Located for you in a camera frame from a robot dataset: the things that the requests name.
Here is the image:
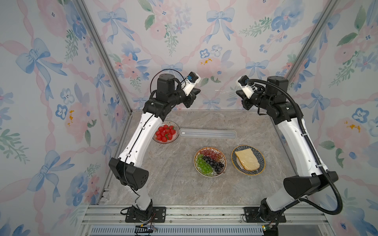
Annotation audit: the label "cream plastic wrap dispenser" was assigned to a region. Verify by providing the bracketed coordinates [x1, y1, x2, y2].
[179, 128, 237, 139]

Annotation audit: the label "blue yellow-rimmed plate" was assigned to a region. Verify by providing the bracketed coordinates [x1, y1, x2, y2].
[231, 144, 266, 176]

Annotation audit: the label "plate of grapes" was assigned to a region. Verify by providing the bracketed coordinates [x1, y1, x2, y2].
[194, 147, 227, 178]

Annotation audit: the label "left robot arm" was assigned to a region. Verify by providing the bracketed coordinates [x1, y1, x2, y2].
[109, 72, 201, 223]

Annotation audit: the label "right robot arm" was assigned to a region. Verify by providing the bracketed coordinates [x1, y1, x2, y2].
[236, 75, 343, 223]

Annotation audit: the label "glass bowl of strawberries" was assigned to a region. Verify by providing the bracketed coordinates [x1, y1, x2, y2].
[153, 121, 180, 144]

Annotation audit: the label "bread slices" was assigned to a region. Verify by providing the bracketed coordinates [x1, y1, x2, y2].
[235, 148, 260, 171]

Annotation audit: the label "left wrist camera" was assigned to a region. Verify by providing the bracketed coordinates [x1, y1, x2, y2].
[182, 72, 201, 96]

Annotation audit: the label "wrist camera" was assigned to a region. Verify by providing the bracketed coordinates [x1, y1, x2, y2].
[236, 75, 257, 99]
[182, 72, 201, 96]

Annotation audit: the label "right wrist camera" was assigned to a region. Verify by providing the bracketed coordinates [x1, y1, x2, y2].
[236, 75, 257, 99]

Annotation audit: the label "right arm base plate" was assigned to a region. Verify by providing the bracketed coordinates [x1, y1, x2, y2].
[243, 206, 286, 223]

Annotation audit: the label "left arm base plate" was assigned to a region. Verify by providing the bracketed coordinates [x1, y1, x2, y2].
[124, 206, 166, 223]

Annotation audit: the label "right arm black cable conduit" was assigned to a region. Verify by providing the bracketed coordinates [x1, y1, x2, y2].
[245, 78, 344, 215]

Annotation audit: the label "aluminium front rail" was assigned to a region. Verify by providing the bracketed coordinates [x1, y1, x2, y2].
[77, 205, 335, 236]

